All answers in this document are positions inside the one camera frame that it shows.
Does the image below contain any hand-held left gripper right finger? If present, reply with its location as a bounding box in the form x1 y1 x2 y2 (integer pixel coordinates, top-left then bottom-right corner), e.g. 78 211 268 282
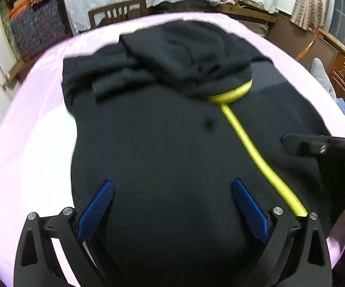
232 178 332 287

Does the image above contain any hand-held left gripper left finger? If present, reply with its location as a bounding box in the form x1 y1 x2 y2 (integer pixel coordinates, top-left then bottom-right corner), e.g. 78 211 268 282
13 179 115 287

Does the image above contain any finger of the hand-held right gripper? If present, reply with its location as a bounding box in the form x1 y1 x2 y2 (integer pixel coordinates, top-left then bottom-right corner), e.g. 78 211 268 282
281 133 345 168

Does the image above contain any black hoodie jacket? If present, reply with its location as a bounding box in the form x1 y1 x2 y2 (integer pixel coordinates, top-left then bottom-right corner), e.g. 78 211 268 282
62 21 345 287

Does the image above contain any rattan armchair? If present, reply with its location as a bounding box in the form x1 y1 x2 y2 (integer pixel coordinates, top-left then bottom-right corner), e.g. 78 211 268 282
295 28 345 102

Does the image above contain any pink printed blanket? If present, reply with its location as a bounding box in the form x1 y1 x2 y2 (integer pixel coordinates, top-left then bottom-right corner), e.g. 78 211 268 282
0 12 345 287

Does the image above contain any beige checked curtain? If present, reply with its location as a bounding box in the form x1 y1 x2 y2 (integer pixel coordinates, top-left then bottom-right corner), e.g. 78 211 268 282
290 0 336 32

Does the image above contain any wooden bench shelf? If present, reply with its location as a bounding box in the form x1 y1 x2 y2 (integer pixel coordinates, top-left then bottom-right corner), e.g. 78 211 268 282
217 0 277 36

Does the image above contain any brown wooden cabinet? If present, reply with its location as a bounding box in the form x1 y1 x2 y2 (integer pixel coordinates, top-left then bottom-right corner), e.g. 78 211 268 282
8 58 34 83

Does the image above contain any stack of blue patterned boxes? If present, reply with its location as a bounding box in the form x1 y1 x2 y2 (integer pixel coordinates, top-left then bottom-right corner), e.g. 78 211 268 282
11 0 68 63

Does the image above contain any green patterned panel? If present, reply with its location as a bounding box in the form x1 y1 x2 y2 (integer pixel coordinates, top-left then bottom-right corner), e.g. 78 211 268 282
0 6 22 63

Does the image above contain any dark wooden chair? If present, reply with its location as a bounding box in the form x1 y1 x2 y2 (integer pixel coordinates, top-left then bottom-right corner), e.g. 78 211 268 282
88 0 148 29

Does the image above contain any stack of orange boxes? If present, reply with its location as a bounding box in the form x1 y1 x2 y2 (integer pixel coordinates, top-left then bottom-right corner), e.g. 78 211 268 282
9 0 62 18

